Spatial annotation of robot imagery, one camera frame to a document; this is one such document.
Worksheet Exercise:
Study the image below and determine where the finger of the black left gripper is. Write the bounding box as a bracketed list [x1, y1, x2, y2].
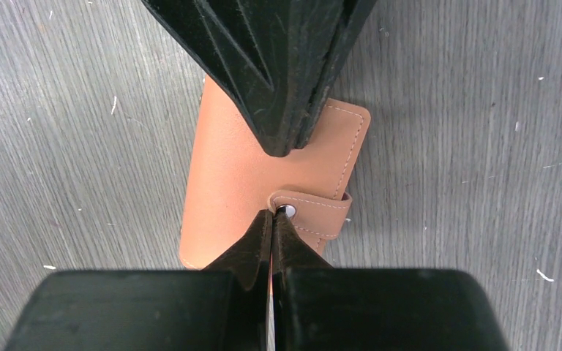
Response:
[294, 1, 376, 149]
[145, 0, 345, 157]

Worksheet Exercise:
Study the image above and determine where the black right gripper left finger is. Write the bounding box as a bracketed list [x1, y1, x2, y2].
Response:
[6, 210, 274, 350]

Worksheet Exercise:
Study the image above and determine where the tan leather card holder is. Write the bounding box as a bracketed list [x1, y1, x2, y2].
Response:
[179, 78, 371, 269]

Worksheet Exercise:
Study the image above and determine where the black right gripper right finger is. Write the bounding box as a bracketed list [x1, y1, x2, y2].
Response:
[271, 212, 509, 350]

